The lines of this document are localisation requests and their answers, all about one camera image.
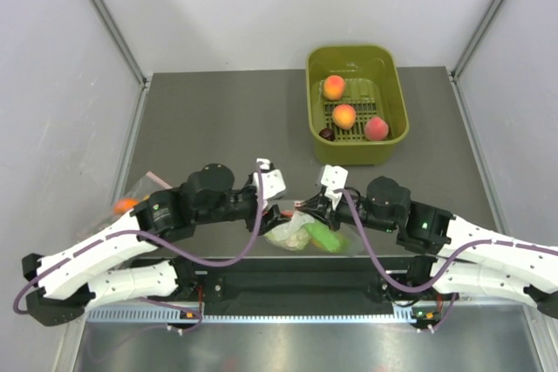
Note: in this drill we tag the dark fake plum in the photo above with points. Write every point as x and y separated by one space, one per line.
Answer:
327 134

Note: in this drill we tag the fake orange fruit in bag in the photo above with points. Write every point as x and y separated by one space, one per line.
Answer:
124 205

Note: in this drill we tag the fake green cucumber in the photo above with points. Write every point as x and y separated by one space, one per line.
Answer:
324 238

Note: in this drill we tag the fake peach pink right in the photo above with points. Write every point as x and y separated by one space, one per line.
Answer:
376 129

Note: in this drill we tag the fake peach middle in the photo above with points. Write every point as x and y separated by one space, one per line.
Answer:
344 116

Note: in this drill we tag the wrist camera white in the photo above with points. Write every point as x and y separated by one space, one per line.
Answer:
332 178
268 180

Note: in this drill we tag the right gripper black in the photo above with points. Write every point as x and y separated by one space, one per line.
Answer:
322 207

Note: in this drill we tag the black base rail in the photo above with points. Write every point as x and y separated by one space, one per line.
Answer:
289 286

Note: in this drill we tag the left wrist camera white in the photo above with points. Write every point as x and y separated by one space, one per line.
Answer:
268 180

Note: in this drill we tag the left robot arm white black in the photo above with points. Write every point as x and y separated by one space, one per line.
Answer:
136 256

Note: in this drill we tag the fake peach back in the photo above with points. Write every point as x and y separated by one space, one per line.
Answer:
333 87

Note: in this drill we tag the clear zip bag red seal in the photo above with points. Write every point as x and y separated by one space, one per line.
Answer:
352 242

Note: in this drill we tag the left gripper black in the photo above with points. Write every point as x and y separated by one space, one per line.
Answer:
271 219

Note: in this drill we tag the grey slotted cable duct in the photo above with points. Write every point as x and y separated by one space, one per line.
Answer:
153 314

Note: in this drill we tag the olive green plastic basin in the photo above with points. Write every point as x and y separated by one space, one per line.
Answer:
372 88

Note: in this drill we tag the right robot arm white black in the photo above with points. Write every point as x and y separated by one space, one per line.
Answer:
453 255

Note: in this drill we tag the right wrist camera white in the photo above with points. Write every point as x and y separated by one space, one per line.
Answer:
332 178

